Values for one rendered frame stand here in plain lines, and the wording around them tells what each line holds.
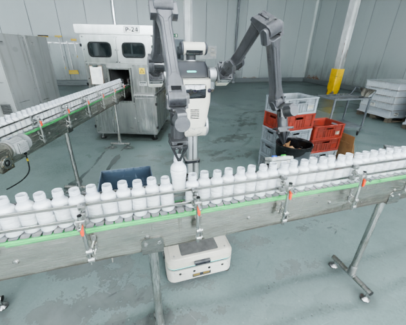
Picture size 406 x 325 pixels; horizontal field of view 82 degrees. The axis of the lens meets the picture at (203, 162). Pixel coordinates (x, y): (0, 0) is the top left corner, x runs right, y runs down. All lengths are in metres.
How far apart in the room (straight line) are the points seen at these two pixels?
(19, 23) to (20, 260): 12.67
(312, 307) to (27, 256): 1.81
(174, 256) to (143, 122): 3.29
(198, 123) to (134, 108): 3.24
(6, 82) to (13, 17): 7.13
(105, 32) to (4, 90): 2.98
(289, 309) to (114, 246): 1.39
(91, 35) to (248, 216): 4.21
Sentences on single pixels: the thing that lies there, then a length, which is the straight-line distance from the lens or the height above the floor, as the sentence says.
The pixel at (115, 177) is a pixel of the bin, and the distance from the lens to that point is 1.64.
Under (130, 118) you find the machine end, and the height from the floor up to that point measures 0.44.
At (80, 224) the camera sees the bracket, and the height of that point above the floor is 1.08.
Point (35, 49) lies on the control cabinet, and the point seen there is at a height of 1.57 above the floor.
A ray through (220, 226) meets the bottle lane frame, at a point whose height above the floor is 0.88.
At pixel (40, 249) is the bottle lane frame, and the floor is 0.94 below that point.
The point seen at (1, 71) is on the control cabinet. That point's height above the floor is 1.17.
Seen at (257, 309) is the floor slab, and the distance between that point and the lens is 2.01.
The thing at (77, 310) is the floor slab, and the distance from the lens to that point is 2.12.
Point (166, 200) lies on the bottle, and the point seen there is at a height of 1.06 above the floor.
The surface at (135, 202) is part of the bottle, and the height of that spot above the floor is 1.08.
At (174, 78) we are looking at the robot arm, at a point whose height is 1.56.
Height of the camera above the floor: 1.66
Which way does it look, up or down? 26 degrees down
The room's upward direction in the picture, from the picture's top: 1 degrees clockwise
